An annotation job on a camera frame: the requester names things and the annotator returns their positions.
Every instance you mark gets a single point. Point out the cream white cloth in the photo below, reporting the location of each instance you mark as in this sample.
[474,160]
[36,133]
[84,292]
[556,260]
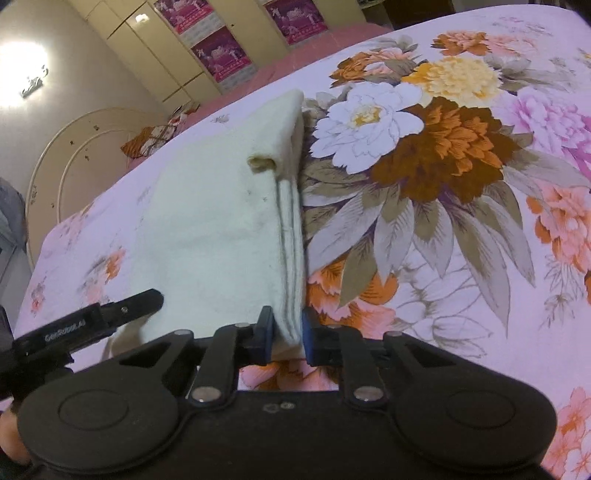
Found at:
[207,230]

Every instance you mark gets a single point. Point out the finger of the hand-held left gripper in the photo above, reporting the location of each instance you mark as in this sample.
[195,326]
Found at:
[134,304]

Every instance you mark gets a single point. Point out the cream wardrobe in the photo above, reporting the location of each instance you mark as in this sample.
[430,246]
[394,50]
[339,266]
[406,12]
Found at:
[138,46]

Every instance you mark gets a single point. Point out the purple wall poster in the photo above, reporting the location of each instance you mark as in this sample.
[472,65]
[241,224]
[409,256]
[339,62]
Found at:
[182,14]
[224,53]
[295,18]

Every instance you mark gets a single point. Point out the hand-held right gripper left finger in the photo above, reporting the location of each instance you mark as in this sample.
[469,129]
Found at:
[265,337]

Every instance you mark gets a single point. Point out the floral printed blanket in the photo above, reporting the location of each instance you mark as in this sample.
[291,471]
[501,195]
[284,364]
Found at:
[438,240]

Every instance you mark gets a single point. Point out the pink bedspread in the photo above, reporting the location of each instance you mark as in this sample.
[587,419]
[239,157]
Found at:
[258,87]

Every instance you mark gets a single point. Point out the cream arched headboard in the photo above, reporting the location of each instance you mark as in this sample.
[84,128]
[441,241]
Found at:
[69,147]

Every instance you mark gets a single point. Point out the red floral pillow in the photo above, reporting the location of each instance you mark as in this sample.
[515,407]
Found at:
[182,113]

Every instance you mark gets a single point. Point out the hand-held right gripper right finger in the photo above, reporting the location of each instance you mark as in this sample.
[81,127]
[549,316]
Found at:
[310,339]

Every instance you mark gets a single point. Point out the grey fabric item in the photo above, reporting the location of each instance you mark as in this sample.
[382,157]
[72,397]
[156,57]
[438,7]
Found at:
[9,217]

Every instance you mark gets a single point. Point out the person's left hand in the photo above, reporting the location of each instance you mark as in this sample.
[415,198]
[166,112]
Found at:
[11,438]

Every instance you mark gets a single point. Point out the wall lamp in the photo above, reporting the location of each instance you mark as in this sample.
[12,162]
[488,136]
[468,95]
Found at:
[34,83]

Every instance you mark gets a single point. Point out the orange floral pillow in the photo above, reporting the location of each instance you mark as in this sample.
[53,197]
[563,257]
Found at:
[147,138]

